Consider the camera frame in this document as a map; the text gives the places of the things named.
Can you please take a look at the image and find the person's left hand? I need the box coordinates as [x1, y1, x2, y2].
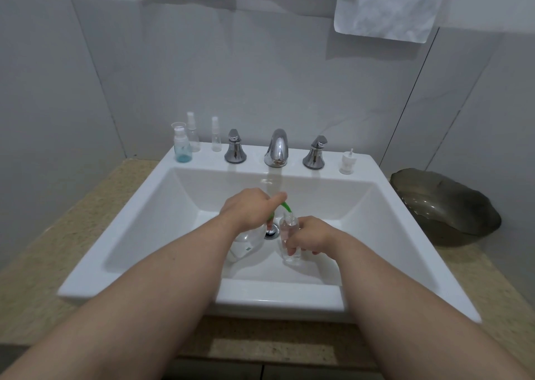
[219, 188, 289, 233]

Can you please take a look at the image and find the white towel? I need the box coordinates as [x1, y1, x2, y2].
[333, 0, 454, 45]

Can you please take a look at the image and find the chrome faucet spout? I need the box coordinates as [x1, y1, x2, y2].
[264, 128, 290, 168]

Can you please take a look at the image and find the white pump cap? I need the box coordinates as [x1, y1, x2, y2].
[339, 147, 357, 176]

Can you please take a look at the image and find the dark glass bowl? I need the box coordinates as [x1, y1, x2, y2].
[390, 168, 502, 248]

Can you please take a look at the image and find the clear container with green label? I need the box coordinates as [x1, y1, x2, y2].
[225, 225, 269, 273]

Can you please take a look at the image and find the person's left forearm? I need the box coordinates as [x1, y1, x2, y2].
[0, 212, 248, 380]

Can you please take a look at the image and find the person's right hand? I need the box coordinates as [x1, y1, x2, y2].
[285, 215, 340, 258]

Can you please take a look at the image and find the small clear plastic bottle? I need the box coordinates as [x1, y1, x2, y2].
[278, 212, 303, 267]

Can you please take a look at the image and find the chrome faucet handle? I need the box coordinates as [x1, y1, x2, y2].
[224, 128, 247, 164]
[302, 135, 328, 170]

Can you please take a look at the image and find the white ceramic sink basin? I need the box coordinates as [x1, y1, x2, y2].
[57, 143, 482, 325]

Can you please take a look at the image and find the pump bottle with blue liquid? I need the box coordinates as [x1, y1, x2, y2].
[171, 122, 193, 163]

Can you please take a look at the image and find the green bottle brush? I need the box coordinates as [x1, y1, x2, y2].
[267, 200, 296, 231]

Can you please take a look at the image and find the slim clear spray bottle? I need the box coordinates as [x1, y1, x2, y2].
[211, 116, 222, 153]

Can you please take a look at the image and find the person's right forearm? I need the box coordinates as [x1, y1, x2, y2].
[329, 229, 535, 380]

